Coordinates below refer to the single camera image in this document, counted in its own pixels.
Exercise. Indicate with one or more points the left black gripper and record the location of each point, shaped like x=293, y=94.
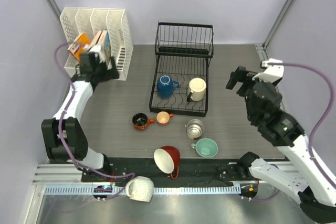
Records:
x=112, y=73

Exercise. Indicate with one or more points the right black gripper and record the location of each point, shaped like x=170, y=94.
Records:
x=245, y=76

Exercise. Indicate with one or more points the cream enamel mug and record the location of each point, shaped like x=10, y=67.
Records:
x=196, y=89

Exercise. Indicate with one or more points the blue mug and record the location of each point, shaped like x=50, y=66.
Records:
x=166, y=86

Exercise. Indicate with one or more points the orange black mug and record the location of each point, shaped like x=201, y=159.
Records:
x=140, y=121

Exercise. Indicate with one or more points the white mug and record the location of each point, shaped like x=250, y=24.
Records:
x=140, y=189

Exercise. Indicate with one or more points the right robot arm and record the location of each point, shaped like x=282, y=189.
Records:
x=314, y=189

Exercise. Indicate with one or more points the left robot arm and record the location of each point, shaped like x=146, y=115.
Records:
x=63, y=135

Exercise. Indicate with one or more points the orange book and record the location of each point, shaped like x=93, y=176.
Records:
x=79, y=45

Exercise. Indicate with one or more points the white plastic file organizer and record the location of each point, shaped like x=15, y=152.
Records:
x=77, y=20

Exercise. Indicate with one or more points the steel cup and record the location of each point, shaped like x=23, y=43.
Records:
x=194, y=129

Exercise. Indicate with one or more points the small orange cup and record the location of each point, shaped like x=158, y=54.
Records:
x=164, y=117

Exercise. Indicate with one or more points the mint green cup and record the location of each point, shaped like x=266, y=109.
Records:
x=205, y=147

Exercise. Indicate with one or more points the large white red cup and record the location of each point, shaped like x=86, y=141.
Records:
x=167, y=159

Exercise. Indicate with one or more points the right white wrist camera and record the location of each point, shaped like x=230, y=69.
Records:
x=272, y=71

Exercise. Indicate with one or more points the black wire dish rack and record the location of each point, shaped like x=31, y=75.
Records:
x=183, y=52

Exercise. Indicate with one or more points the slotted cable duct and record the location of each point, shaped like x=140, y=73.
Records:
x=97, y=190

